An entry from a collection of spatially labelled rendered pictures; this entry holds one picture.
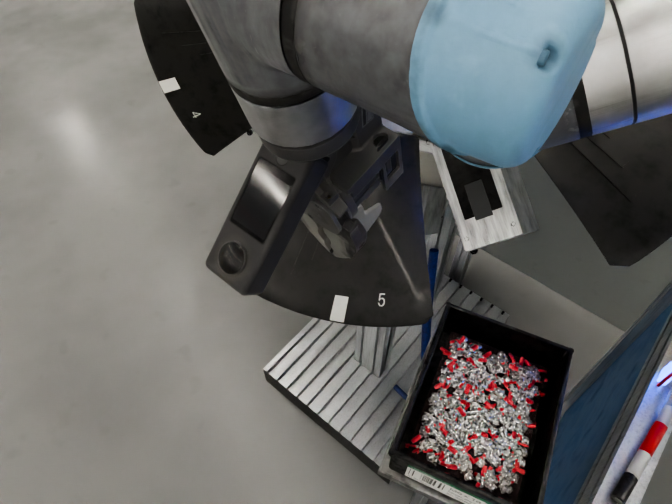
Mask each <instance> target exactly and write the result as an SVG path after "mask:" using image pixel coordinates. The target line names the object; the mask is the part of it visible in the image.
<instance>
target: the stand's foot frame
mask: <svg viewBox="0 0 672 504"><path fill-rule="evenodd" d="M447 302H450V303H451V304H453V305H456V306H459V307H461V308H464V309H467V310H469V311H472V312H475V313H477V314H480V315H483V316H485V317H488V318H491V319H494V320H496V321H499V322H502V323H504V324H505V322H506V320H507V318H508V316H509V314H508V313H506V312H504V311H503V310H501V309H500V308H498V307H496V306H495V305H493V304H491V303H490V302H488V301H487V300H485V299H483V298H482V297H480V296H479V295H477V294H475V293H474V292H472V291H470V290H469V289H467V288H466V287H464V286H462V285H461V284H459V283H458V282H456V281H454V280H453V279H451V278H449V277H448V276H446V275H445V274H444V275H443V279H442V282H441V286H440V289H439V293H438V296H437V299H436V303H435V306H434V310H433V314H434V315H433V316H432V320H431V335H432V332H433V330H434V327H435V325H436V322H437V319H438V318H439V319H441V317H442V314H443V311H444V309H445V304H446V303H447ZM356 329H357V326H356V325H348V324H341V323H336V322H330V321H326V320H321V319H317V318H313V319H312V320H311V321H310V322H309V323H308V324H307V325H306V326H305V327H304V328H303V329H302V330H301V331H300V332H299V333H298V334H297V335H296V336H295V337H294V338H293V339H292V340H291V341H290V342H289V343H288V344H287V345H286V346H285V347H284V348H283V349H282V350H281V351H280V352H279V353H278V354H277V355H276V356H275V357H274V358H273V359H272V360H271V361H270V362H269V363H268V364H267V365H266V366H265V367H264V368H263V371H264V374H265V378H266V381H267V382H268V383H270V384H271V385H272V386H273V387H274V388H276V389H277V390H278V391H279V392H280V393H281V394H283V395H284V396H285V397H286V398H287V399H289V400H290V401H291V402H292V403H293V404H294V405H296V406H297V407H298V408H299V409H300V410H301V411H303V412H304V413H305V414H306V415H307V416H309V417H310V418H311V419H312V420H313V421H314V422H316V423H317V424H318V425H319V426H320V427H322V428H323V429H324V430H325V431H326V432H327V433H329V434H330V435H331V436H332V437H333V438H334V439H336V440H337V441H338V442H339V443H340V444H342V445H343V446H344V447H345V448H346V449H347V450H349V451H350V452H351V453H352V454H353V455H355V456H356V457H357V458H358V459H359V460H360V461H362V462H363V463H364V464H365V465H366V466H367V467H369V468H370V469H371V470H372V471H373V472H375V473H376V474H377V473H378V470H379V467H380V464H381V462H382V459H383V457H384V454H385V452H386V449H387V447H388V444H389V442H390V439H391V437H392V434H393V431H394V429H395V426H396V424H397V421H398V419H399V416H400V414H401V411H402V409H403V406H404V403H405V401H406V400H405V399H403V398H402V397H401V396H400V395H399V394H398V393H397V392H396V391H395V390H394V389H393V388H394V386H395V385H396V384H397V385H398V386H399V387H400V388H401V389H402V390H403V391H404V392H405V393H406V394H407V395H408V393H409V391H410V388H411V386H412V383H413V381H414V378H415V375H416V373H417V370H418V368H419V365H420V363H421V341H422V325H415V326H403V327H396V329H395V334H394V340H393V345H392V350H391V356H390V361H389V366H388V368H387V369H386V370H385V371H383V374H382V375H381V376H380V378H378V377H377V376H376V375H374V373H373V374H372V375H371V372H370V371H369V370H368V369H366V368H365V367H364V366H362V361H361V362H360V363H358V362H357V361H356V360H354V359H355V344H356ZM361 366H362V367H361ZM377 475H378V476H379V477H380V478H382V479H383V480H384V481H385V482H386V483H388V484H390V483H391V480H389V479H387V478H385V477H383V476H381V475H379V474H377Z"/></svg>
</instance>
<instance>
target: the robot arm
mask: <svg viewBox="0 0 672 504"><path fill-rule="evenodd" d="M186 2H187V4H188V5H189V7H190V9H191V11H192V13H193V15H194V17H195V19H196V21H197V23H198V25H199V27H200V29H201V31H202V33H203V34H204V36H205V38H206V40H207V42H208V44H209V46H210V48H211V50H212V52H213V54H214V56H215V58H216V60H217V62H218V64H219V65H220V67H221V69H222V71H223V73H224V75H225V77H226V79H227V81H228V83H229V85H230V87H231V89H232V91H233V93H234V95H235V96H236V98H237V100H238V102H239V104H240V106H241V108H242V110H243V112H244V114H245V116H246V118H247V120H248V122H249V124H250V125H251V127H252V128H253V130H254V131H255V133H256V134H258V135H259V137H260V139H261V141H262V145H261V147H260V149H259V152H258V154H257V156H256V158H255V160H254V162H253V164H252V166H251V168H250V170H249V172H248V174H247V176H246V178H245V180H244V183H243V185H242V187H241V189H240V191H239V193H238V195H237V197H236V199H235V201H234V203H233V205H232V207H231V209H230V212H229V214H228V216H227V218H226V220H225V222H224V224H223V226H222V228H221V230H220V232H219V234H218V236H217V238H216V240H215V243H214V245H213V247H212V249H211V251H210V253H209V255H208V257H207V259H206V266H207V268H208V269H209V270H211V271H212V272H213V273H214V274H216V275H217V276H218V277H219V278H221V279H222V280H223V281H224V282H226V283H227V284H228V285H229V286H231V287H232V288H233V289H235V290H236V291H237V292H238V293H240V294H241V295H243V296H249V295H259V294H261V293H262V292H263V291H264V289H265V287H266V285H267V283H268V282H269V280H270V278H271V276H272V274H273V272H274V270H275V268H276V266H277V264H278V262H279V260H280V258H281V256H282V255H283V253H284V251H285V249H286V247H287V245H288V243H289V241H290V239H291V237H292V235H293V233H294V231H295V229H296V227H297V226H298V224H299V222H300V221H301V222H303V223H304V224H305V226H306V227H307V228H308V229H309V231H310V232H311V233H312V234H313V235H314V236H315V237H316V239H317V240H318V241H319V242H320V243H321V244H322V245H323V246H324V247H325V248H326V249H327V250H328V251H329V252H331V253H332V254H333V255H334V256H335V257H339V258H352V257H353V256H354V255H355V254H356V253H357V252H358V250H359V249H360V248H361V247H362V246H363V245H364V243H365V242H366V239H367V231H368V230H369V229H370V227H371V226H372V225H373V223H374V222H375V221H376V219H377V218H378V216H379V215H380V213H381V210H382V206H381V204H380V203H376V204H375V205H373V206H372V207H370V208H368V209H367V210H364V208H363V206H362V205H361V203H362V202H363V201H364V199H365V200H366V199H367V198H368V197H369V196H370V195H371V194H372V192H373V191H374V190H375V189H376V188H377V187H378V186H379V185H380V184H381V183H380V181H383V187H384V189H385V190H386V191H387V190H388V189H389V188H390V187H391V185H392V184H393V183H394V182H395V181H396V180H397V179H398V178H399V177H400V175H401V174H402V173H403V163H402V153H401V143H400V135H399V134H397V133H395V132H393V131H392V130H390V129H388V128H387V127H385V126H384V125H383V124H382V119H381V117H382V118H385V119H387V120H389V121H391V122H393V123H395V124H397V125H399V126H402V127H404V128H405V129H407V130H409V131H411V132H413V133H415V134H417V135H419V136H420V137H422V138H424V139H426V140H428V141H430V142H432V143H434V144H435V145H436V146H438V147H439V148H441V149H443V150H445V151H447V152H450V153H451V154H452V155H453V156H455V157H456V158H458V159H459V160H461V161H463V162H465V163H467V164H469V165H472V166H475V167H479V168H486V169H501V168H510V167H516V166H519V165H521V164H523V163H525V162H526V161H528V160H529V159H530V158H532V157H533V156H535V155H536V154H537V153H538V152H540V151H541V150H544V149H547V148H551V147H554V146H558V145H561V144H565V143H569V142H572V141H576V140H579V139H580V138H581V139H582V138H585V137H589V136H593V135H596V134H600V133H603V132H607V131H611V130H614V129H618V128H621V127H625V126H629V125H632V124H636V123H639V122H643V121H646V120H650V119H654V118H657V117H661V116H664V115H668V114H672V0H186ZM395 152H396V160H397V167H396V168H395V169H394V170H393V171H392V166H391V159H390V157H391V156H392V155H393V154H394V153H395ZM391 171H392V172H391ZM390 172H391V174H390V175H389V176H388V177H387V175H388V174H389V173H390Z"/></svg>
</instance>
